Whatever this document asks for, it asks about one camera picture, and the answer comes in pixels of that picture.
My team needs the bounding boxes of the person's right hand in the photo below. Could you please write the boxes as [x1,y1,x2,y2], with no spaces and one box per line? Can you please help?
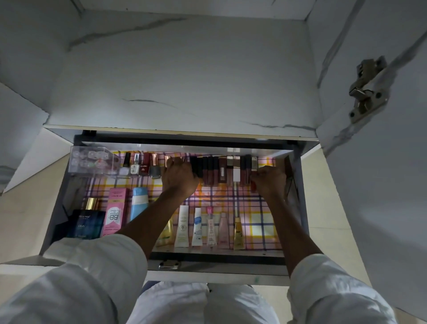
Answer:
[250,165,288,201]

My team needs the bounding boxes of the person's left hand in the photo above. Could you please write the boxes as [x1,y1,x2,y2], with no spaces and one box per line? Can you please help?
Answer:
[161,157,200,203]

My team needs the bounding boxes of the row of dark lip gloss tubes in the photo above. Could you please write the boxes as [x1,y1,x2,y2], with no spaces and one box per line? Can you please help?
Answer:
[190,155,259,188]

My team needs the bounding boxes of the person's right forearm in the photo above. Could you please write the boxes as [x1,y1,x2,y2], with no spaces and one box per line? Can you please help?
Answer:
[266,194,398,324]

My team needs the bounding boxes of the person's left forearm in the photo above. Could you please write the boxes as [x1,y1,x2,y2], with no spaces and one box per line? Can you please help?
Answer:
[0,186,191,324]

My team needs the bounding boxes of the grey nail polish bottle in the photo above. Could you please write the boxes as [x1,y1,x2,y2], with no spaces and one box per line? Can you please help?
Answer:
[149,153,162,179]

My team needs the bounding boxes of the plaid drawer liner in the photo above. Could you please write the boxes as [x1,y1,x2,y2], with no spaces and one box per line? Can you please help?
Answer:
[83,150,288,251]

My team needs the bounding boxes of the white nail polish bottle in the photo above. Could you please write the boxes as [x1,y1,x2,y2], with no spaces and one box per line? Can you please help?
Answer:
[119,152,131,178]

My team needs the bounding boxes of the blue and white tube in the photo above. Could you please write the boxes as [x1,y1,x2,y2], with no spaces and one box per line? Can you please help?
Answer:
[129,187,149,223]

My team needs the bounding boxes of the gold tube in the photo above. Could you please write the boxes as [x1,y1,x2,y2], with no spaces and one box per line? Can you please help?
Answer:
[232,217,244,251]

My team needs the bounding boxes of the white tube with green print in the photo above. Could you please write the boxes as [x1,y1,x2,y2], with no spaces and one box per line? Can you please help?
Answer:
[174,205,190,248]

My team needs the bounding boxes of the pale pink tube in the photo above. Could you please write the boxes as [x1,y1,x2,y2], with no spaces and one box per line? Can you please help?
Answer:
[217,212,230,249]

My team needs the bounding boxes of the white tube with blue label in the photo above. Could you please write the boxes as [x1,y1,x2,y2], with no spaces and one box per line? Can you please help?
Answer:
[191,207,203,247]

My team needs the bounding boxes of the clear tube with pink cap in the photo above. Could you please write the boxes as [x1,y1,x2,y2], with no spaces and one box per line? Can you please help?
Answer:
[205,206,216,247]

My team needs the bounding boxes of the yellow tube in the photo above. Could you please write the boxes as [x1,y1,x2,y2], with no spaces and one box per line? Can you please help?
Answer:
[155,216,174,248]

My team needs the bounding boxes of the pink cream box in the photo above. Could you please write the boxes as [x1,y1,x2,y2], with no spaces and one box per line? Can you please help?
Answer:
[100,188,131,238]

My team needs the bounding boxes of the grey metal drawer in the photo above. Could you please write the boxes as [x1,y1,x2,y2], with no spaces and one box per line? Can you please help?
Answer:
[39,131,310,288]

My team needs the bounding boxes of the clear acrylic organizer box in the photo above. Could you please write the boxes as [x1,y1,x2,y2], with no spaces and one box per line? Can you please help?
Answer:
[68,146,121,178]

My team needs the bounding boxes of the white marble-pattern cabinet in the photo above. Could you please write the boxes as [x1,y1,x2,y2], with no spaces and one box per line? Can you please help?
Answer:
[0,0,334,196]

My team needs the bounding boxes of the gold-capped perfume bottle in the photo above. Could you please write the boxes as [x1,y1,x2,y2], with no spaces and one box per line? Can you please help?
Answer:
[81,197,103,213]

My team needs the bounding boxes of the dark blue perfume box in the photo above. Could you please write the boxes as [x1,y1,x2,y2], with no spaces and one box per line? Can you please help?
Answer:
[65,209,107,239]

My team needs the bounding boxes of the white marble-pattern cabinet door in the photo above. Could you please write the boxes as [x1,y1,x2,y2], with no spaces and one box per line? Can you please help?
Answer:
[306,0,427,316]

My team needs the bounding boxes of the metal cabinet hinge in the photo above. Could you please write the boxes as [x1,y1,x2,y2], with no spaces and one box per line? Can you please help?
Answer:
[348,56,391,123]

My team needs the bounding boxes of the person's white trousers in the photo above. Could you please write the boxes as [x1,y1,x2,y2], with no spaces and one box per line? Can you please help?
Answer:
[126,280,281,324]

